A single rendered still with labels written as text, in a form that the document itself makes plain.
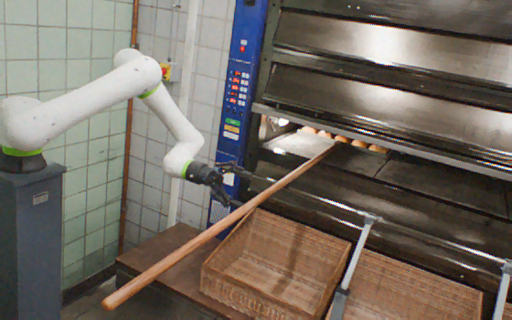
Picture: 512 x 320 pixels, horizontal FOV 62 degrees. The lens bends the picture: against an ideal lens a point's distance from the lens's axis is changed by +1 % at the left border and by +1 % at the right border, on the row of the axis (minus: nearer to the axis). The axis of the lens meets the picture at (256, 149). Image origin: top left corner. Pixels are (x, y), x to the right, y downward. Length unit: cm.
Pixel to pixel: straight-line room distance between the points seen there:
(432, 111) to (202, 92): 118
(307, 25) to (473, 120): 84
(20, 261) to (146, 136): 119
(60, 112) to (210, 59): 107
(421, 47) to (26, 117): 151
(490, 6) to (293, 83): 87
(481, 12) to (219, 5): 120
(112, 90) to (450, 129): 134
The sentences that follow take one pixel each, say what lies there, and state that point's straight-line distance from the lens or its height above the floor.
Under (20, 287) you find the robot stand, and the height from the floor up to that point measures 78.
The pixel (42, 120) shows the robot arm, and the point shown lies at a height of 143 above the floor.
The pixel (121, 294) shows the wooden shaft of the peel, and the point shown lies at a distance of 105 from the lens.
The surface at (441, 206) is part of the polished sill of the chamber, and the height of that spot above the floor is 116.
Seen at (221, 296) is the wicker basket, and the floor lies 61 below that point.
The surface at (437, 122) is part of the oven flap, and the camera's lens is 196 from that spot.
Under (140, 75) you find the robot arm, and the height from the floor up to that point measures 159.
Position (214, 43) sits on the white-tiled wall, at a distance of 231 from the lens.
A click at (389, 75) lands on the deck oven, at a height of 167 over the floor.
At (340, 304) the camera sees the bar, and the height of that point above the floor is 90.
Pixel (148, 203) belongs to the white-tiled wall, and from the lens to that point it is 280.
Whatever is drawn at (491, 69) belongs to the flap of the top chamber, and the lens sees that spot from 193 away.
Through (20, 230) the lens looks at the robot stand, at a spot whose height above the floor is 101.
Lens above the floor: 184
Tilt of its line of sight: 18 degrees down
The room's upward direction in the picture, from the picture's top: 9 degrees clockwise
